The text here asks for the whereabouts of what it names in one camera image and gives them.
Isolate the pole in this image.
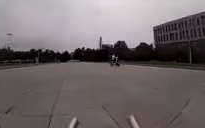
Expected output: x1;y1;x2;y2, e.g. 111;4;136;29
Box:
188;39;193;65

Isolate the row of dark trees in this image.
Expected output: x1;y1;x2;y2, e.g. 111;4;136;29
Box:
0;40;205;65

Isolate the thin distant tower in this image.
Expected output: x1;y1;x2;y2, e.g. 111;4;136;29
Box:
98;36;103;50

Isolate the person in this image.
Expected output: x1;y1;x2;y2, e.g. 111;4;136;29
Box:
110;53;121;67

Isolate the floodlight mast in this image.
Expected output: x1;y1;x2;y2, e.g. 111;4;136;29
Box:
6;32;14;52

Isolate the large curved grey building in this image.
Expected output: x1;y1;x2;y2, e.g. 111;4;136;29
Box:
152;9;205;52

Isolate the robot's own part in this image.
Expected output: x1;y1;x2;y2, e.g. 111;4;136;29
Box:
128;114;141;128
67;116;79;128

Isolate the grass strip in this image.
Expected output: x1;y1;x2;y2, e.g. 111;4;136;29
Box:
122;60;205;71

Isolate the grey paved plaza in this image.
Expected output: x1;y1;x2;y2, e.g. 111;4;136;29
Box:
0;61;205;128

